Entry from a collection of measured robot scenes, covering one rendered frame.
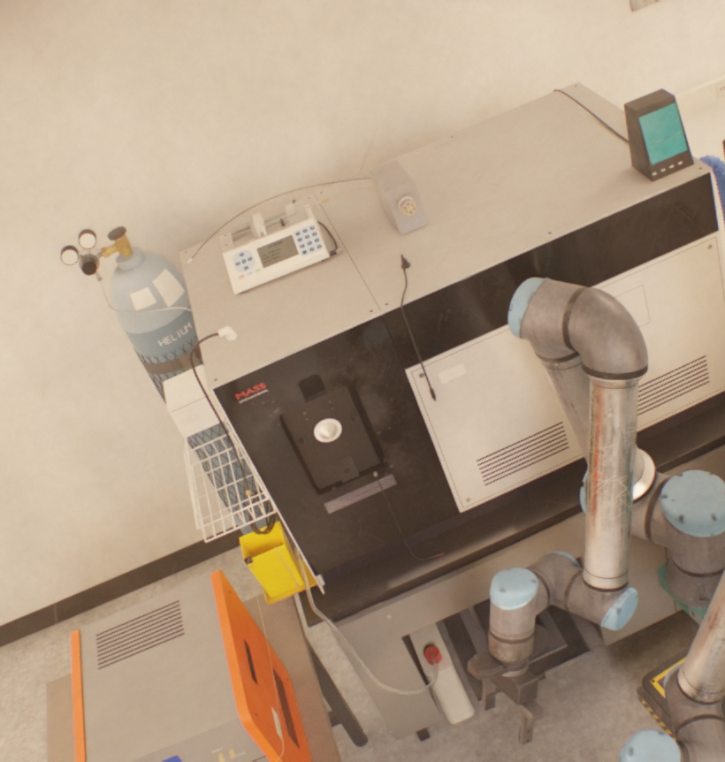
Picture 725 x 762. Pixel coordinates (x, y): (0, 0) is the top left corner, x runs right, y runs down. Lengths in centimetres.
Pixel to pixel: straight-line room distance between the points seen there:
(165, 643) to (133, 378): 150
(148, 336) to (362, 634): 105
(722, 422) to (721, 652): 107
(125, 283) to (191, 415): 54
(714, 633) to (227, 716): 88
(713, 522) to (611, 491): 34
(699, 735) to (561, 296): 78
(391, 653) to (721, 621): 123
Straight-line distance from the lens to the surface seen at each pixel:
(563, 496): 254
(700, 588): 225
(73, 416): 349
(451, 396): 225
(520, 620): 195
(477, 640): 320
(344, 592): 252
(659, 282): 234
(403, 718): 289
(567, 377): 186
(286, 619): 257
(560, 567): 202
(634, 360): 171
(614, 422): 176
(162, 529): 381
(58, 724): 272
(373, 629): 257
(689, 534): 211
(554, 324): 174
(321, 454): 226
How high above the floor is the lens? 255
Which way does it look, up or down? 35 degrees down
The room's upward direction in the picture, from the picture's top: 23 degrees counter-clockwise
